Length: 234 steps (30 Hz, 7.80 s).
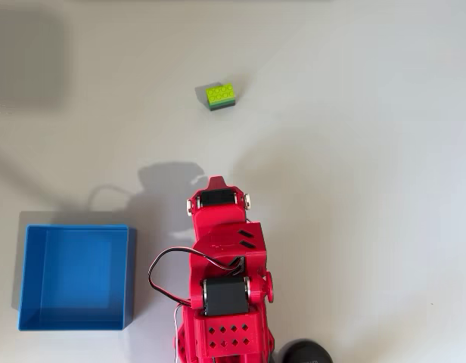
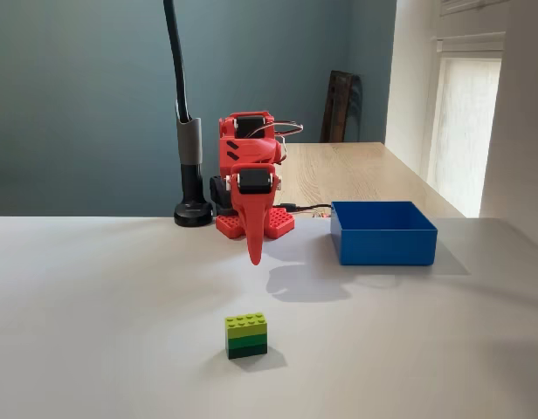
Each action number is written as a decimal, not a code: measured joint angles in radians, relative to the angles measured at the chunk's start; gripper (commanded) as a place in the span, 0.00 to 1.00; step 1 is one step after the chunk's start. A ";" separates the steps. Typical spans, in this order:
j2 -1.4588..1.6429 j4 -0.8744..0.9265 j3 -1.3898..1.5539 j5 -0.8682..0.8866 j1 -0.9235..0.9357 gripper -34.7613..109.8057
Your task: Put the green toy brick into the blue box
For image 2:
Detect blue plastic box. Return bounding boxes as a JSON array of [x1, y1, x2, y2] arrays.
[[329, 200, 439, 266]]

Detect red perforated robot base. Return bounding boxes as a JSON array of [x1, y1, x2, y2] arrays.
[[215, 207, 296, 240]]

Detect thin forearm servo wire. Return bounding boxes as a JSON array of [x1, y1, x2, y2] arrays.
[[268, 120, 305, 137]]

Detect white roller blind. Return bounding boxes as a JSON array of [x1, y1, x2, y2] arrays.
[[425, 31, 508, 216]]

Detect black power cable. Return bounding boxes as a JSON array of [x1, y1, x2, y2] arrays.
[[272, 202, 334, 216]]

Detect black table clamp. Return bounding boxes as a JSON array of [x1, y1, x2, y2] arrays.
[[208, 174, 231, 216]]

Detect light wooden table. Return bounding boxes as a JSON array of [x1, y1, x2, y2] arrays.
[[275, 141, 467, 219]]

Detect green lego brick stack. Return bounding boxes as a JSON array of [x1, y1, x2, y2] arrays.
[[224, 312, 269, 361]]

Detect black round object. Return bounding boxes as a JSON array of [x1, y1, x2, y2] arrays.
[[162, 0, 216, 228]]

